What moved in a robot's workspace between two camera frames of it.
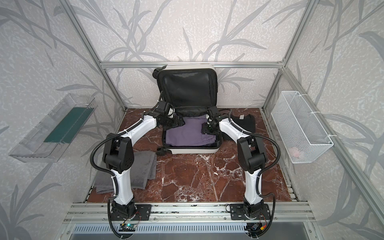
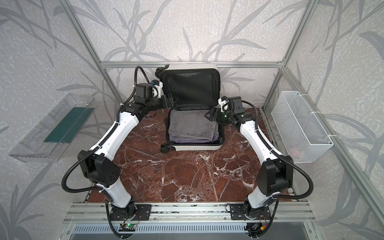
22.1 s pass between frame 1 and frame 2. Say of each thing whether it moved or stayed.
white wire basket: stayed
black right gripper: moved
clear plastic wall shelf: stayed
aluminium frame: stayed
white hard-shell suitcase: stayed
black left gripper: moved
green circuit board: stayed
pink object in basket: stayed
